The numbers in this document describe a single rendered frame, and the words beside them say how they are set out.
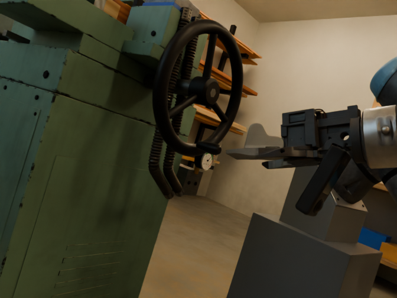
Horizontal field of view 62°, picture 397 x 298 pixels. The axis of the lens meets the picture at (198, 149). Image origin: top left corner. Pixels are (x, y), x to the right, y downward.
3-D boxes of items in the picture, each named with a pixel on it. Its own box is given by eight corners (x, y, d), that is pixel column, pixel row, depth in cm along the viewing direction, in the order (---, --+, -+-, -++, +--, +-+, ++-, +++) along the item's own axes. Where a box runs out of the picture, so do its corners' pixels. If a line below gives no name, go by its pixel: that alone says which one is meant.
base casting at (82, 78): (53, 91, 63) (67, 46, 63) (-47, 63, 97) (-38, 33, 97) (189, 137, 99) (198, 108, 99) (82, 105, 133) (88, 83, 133)
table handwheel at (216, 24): (178, -2, 55) (259, 38, 78) (106, 0, 67) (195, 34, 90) (153, 164, 61) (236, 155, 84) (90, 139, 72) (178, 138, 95)
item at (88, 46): (77, 52, 65) (83, 32, 65) (28, 45, 77) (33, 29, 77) (194, 106, 97) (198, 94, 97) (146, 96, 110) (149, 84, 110)
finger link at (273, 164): (274, 142, 69) (302, 132, 60) (275, 171, 67) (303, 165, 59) (261, 141, 68) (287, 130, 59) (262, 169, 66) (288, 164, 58)
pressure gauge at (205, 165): (197, 175, 96) (205, 148, 96) (187, 171, 98) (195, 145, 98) (208, 177, 101) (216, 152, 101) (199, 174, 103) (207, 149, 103)
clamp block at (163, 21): (159, 45, 68) (172, 3, 68) (118, 41, 76) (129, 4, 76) (198, 70, 80) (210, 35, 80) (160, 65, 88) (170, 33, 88)
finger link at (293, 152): (254, 149, 55) (305, 151, 55) (254, 160, 55) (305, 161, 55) (260, 143, 51) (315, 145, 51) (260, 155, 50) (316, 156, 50)
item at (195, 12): (172, 7, 70) (180, -19, 70) (138, 7, 77) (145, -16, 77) (205, 34, 81) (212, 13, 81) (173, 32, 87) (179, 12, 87)
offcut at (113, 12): (104, 20, 74) (109, 5, 73) (116, 20, 71) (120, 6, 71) (91, 11, 70) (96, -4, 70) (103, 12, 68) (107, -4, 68)
